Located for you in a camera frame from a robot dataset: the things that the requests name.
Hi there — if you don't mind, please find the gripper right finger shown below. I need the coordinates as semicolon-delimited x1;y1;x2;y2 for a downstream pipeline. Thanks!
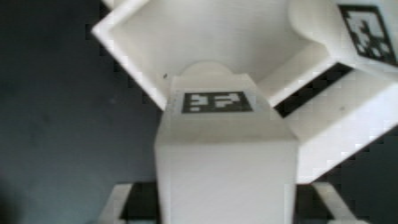
313;182;370;224

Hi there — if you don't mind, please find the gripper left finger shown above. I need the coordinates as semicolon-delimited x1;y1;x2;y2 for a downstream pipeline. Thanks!
95;183;134;224

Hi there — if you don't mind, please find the white chair leg block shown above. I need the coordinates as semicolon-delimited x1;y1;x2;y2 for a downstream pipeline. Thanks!
288;0;398;76
155;62;299;224

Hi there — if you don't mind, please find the white chair seat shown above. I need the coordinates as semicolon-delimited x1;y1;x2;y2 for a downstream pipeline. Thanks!
93;0;347;110

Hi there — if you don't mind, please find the white U-shaped fence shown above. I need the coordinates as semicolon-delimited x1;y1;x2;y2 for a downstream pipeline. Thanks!
285;63;398;184

